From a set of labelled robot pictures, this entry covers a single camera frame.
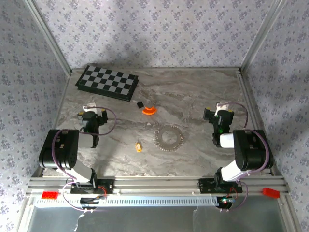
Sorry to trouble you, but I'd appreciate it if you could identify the silver chain necklace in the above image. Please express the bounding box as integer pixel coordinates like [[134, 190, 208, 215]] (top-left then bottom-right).
[[153, 124, 185, 152]]

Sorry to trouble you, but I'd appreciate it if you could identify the folding black white chessboard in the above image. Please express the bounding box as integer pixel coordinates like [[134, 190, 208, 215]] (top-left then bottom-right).
[[75, 64, 140, 102]]

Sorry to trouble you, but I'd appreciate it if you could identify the orange curved plastic piece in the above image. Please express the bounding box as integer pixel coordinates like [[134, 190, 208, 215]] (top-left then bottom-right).
[[141, 106, 158, 116]]

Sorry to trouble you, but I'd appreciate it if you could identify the controller board with lights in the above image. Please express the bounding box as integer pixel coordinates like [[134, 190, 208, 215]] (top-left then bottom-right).
[[218, 197, 236, 208]]

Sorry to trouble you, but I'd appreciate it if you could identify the grey metal sheet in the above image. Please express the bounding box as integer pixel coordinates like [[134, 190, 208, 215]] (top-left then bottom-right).
[[26, 205, 288, 232]]

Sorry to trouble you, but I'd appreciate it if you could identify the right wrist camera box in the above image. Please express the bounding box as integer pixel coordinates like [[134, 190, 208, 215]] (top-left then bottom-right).
[[215, 101, 232, 112]]

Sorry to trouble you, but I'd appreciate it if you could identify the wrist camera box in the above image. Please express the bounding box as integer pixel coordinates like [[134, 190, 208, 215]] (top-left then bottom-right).
[[215, 101, 232, 112], [83, 102, 103, 113]]

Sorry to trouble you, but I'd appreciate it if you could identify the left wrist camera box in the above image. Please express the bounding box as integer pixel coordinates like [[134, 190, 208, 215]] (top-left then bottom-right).
[[83, 102, 103, 113]]

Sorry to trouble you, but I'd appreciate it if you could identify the aluminium table edge rail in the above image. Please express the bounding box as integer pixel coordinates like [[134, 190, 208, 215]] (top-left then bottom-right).
[[31, 71, 73, 178], [238, 69, 288, 178]]

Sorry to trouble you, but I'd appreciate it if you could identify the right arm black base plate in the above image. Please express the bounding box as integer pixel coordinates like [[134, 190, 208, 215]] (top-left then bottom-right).
[[198, 178, 243, 194]]

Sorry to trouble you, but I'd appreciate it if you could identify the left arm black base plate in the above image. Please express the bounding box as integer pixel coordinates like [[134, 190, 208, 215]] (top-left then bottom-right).
[[70, 179, 114, 194]]

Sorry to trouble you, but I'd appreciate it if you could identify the aluminium mounting rail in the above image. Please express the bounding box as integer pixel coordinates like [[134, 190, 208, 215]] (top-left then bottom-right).
[[26, 176, 289, 197]]

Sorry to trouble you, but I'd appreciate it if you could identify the aluminium frame post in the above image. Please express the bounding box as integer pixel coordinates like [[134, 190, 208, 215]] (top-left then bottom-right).
[[239, 0, 288, 73], [24, 0, 73, 74]]

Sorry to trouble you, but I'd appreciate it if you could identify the white slotted cable duct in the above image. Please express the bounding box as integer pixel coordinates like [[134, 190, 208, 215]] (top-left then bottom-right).
[[33, 196, 220, 208]]

